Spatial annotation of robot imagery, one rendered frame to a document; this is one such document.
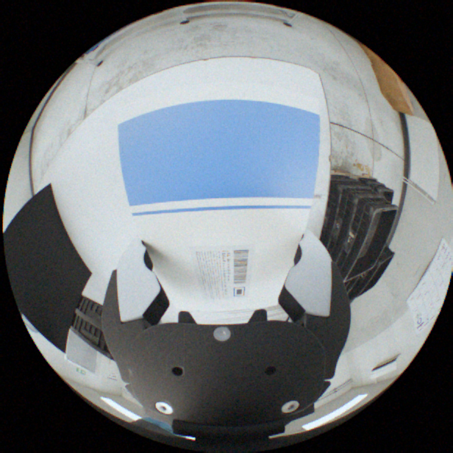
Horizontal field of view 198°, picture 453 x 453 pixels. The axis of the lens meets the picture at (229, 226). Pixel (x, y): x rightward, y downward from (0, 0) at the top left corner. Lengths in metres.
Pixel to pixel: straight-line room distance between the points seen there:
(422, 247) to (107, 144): 2.76
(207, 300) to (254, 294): 0.05
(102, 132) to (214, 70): 0.16
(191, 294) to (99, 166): 0.21
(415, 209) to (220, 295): 2.56
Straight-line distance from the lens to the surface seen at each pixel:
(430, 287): 2.71
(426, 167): 2.42
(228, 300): 0.16
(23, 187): 3.68
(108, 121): 0.24
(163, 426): 0.27
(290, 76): 0.21
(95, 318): 0.72
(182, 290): 0.15
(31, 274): 0.41
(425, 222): 2.54
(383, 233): 0.91
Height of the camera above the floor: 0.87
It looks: 58 degrees down
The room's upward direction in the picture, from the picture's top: 175 degrees clockwise
